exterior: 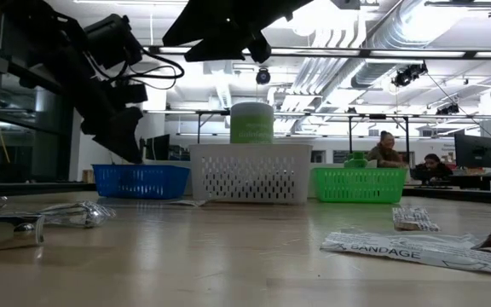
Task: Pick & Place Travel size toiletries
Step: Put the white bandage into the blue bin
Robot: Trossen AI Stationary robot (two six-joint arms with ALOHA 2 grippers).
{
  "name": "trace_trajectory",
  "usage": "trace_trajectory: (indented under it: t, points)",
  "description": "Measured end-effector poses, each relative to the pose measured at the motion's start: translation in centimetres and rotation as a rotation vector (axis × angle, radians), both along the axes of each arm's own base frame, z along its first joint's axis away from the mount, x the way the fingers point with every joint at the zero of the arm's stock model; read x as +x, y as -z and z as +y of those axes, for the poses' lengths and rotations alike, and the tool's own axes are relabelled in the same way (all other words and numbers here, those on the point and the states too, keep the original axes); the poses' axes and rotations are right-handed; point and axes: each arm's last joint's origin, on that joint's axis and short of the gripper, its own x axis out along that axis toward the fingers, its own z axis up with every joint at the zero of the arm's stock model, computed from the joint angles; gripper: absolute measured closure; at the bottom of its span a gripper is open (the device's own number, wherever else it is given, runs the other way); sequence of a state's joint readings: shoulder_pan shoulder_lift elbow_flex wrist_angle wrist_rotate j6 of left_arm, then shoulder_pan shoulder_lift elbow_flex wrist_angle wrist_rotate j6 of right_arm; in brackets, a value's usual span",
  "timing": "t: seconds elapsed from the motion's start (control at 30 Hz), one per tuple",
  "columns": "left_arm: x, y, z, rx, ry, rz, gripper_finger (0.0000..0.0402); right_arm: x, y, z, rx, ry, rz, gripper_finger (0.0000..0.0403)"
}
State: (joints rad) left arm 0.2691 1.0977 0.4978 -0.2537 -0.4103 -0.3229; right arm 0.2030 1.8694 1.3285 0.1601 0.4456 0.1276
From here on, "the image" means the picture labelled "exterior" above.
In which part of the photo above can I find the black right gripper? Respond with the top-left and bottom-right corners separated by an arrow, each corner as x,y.
162,0 -> 315,64

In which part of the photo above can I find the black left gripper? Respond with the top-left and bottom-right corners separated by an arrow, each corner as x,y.
78,76 -> 148,165

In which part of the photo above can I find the white bandage packet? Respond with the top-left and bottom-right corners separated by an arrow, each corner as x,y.
320,231 -> 491,279
166,198 -> 207,209
392,206 -> 442,233

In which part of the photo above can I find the black computer monitor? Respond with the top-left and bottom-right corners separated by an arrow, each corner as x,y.
142,133 -> 171,161
453,132 -> 491,169

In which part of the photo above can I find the blue perforated plastic basket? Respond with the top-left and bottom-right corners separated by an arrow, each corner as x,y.
91,164 -> 191,200

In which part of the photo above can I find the plastic-wrapped silver nail clipper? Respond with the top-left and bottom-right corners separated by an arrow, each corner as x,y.
0,200 -> 117,229

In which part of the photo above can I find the green white disinfecting wipes canister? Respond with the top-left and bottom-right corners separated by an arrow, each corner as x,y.
229,101 -> 274,145

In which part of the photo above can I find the white perforated plastic basket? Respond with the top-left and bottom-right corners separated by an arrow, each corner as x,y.
188,143 -> 314,205

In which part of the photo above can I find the long overhead light bar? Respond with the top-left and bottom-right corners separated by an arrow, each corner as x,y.
142,44 -> 491,60

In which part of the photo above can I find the small green bottle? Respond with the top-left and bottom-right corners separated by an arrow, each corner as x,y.
343,152 -> 369,169

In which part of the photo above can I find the person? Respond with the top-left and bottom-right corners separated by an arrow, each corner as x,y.
411,153 -> 453,185
367,130 -> 407,169

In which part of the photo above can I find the green perforated plastic basket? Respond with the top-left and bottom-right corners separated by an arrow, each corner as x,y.
312,166 -> 408,204

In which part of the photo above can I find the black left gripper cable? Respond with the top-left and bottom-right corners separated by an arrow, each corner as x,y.
121,46 -> 186,91

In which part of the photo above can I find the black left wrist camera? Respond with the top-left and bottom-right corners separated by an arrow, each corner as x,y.
84,13 -> 144,69

